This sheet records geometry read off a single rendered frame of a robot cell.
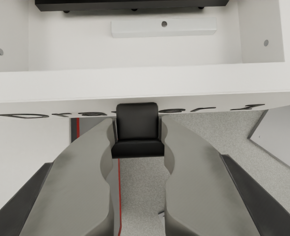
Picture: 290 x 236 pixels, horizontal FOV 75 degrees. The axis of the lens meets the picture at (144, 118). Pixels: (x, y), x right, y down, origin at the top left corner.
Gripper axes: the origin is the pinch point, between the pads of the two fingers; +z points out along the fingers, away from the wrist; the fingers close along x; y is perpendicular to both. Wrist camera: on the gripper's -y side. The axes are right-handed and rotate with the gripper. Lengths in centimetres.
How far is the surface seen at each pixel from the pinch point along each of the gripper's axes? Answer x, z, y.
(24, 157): -16.4, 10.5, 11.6
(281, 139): 74, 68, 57
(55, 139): -12.1, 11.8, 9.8
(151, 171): 5, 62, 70
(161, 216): 9, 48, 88
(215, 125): 41, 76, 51
